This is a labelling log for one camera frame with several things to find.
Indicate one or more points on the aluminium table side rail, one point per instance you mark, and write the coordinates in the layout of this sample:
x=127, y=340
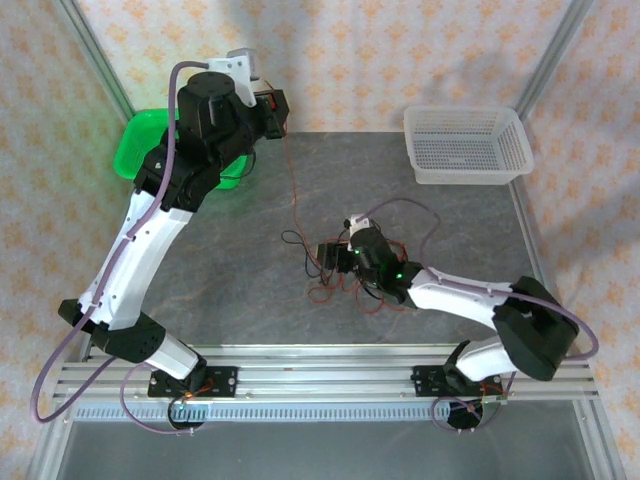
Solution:
x=522, y=205

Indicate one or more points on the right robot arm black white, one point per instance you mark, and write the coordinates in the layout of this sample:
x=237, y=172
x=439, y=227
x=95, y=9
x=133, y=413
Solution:
x=450, y=295

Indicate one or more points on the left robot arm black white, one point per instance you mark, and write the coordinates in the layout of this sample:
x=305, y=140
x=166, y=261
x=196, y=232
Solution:
x=135, y=260

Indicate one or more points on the aluminium frame post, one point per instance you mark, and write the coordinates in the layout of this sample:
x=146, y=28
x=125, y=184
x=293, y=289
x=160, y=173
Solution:
x=552, y=55
x=96, y=55

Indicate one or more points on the white plastic basket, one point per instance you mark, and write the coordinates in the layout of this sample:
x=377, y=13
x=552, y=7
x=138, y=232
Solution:
x=465, y=145

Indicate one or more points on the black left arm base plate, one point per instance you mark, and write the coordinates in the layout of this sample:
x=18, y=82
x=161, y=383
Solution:
x=225, y=382

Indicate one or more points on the red-brown rubber bands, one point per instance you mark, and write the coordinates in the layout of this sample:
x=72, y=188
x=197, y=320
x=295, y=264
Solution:
x=320, y=300

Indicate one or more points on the green plastic basket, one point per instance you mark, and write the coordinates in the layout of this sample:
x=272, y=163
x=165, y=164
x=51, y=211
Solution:
x=132, y=145

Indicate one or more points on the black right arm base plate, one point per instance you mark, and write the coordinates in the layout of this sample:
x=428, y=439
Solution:
x=425, y=382

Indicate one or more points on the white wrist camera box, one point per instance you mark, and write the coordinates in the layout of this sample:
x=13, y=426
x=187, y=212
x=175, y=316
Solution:
x=357, y=224
x=235, y=62

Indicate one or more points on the aluminium frame leg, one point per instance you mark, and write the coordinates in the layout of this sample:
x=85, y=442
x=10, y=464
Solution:
x=50, y=440
x=597, y=440

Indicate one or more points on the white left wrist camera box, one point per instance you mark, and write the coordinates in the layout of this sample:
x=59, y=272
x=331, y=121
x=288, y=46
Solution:
x=235, y=62

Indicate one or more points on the aluminium mounting rail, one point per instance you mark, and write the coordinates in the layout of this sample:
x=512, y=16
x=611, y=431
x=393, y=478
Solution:
x=325, y=372

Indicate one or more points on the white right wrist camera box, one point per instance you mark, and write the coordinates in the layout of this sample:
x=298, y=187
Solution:
x=357, y=224

